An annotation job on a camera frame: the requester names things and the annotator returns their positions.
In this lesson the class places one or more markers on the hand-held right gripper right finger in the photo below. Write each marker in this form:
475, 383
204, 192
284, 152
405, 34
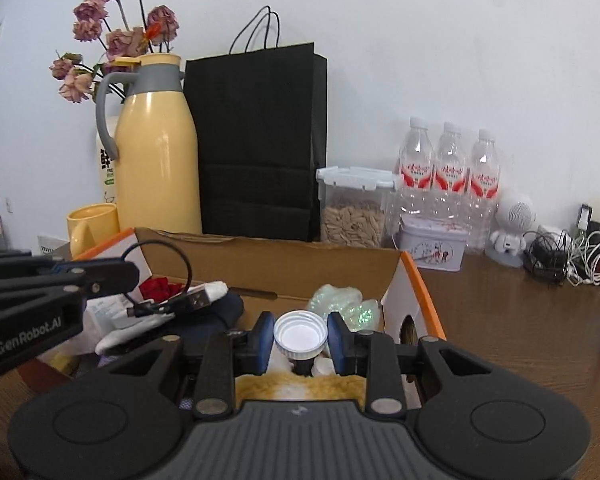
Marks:
337, 342

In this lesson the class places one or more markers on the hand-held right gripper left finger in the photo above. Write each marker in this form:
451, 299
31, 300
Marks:
263, 342

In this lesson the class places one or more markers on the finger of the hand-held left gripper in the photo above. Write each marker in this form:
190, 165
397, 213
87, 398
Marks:
112, 275
20, 265

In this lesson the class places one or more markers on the iridescent plastic wrap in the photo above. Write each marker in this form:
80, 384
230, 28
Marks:
345, 307

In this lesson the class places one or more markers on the white bottle cap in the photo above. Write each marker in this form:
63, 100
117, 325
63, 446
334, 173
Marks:
300, 335

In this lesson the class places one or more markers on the clear wipes container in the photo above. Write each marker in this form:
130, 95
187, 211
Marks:
105, 312

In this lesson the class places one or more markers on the red rose hair clip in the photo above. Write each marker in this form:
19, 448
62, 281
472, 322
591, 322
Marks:
157, 288

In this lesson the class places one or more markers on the navy zip pouch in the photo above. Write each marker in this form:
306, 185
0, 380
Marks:
215, 320

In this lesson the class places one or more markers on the sheep plush toy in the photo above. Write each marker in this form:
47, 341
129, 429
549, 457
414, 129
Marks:
300, 387

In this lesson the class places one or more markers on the red orange cardboard box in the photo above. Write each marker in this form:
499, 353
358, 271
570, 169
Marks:
300, 265

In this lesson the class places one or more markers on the yellow mug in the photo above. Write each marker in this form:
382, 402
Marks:
92, 227

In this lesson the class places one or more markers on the white milk carton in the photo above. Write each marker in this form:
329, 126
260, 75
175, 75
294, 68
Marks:
107, 160

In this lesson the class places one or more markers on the yellow thermos jug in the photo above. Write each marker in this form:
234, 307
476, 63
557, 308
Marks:
155, 160

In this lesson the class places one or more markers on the clear seed container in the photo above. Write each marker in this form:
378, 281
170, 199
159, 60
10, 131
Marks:
352, 210

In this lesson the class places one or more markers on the white tin box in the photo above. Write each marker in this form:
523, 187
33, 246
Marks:
432, 245

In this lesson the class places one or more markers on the clear water bottle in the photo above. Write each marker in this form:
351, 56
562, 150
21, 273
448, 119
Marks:
450, 172
416, 170
484, 185

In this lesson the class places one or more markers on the black paper bag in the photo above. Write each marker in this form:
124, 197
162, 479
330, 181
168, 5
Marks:
257, 135

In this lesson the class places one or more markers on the white robot-shaped speaker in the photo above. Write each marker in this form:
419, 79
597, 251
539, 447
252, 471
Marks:
512, 220

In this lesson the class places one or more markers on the dried pink rose bouquet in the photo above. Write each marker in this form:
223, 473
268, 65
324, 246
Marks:
110, 30

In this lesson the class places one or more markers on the white wall outlet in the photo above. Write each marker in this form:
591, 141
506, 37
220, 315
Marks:
8, 205

